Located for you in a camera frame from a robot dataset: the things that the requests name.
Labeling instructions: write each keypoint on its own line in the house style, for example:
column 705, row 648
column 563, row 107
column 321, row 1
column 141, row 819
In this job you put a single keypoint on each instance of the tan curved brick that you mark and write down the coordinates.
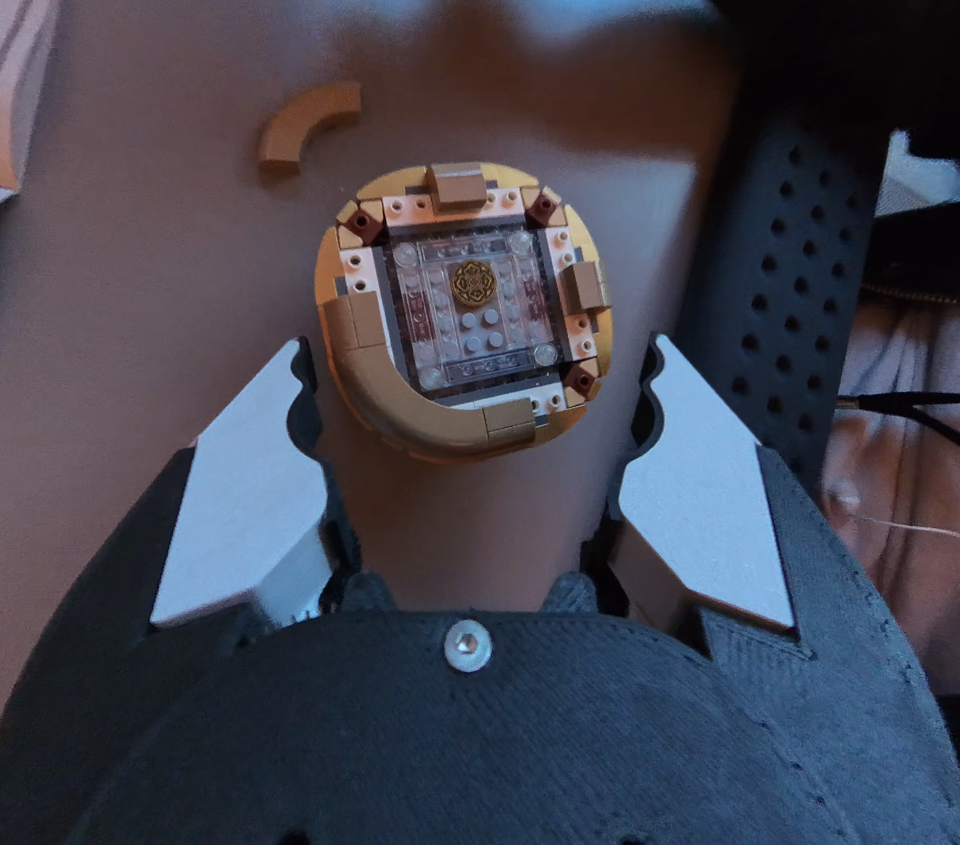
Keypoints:
column 300, row 125

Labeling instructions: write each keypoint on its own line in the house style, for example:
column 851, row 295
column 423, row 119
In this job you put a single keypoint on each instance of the grey desk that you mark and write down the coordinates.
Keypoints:
column 187, row 260

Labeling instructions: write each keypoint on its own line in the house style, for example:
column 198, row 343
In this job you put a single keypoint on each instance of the person's grey hoodie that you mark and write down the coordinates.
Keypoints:
column 900, row 485

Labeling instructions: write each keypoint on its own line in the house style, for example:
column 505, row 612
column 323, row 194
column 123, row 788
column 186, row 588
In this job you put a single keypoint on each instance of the round toy brick model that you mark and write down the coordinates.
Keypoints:
column 465, row 335

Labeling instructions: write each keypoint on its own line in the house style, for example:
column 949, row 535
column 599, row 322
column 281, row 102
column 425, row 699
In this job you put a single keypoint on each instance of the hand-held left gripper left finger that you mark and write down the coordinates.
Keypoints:
column 240, row 485

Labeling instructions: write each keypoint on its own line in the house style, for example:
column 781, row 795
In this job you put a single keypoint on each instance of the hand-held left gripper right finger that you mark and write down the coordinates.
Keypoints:
column 705, row 485

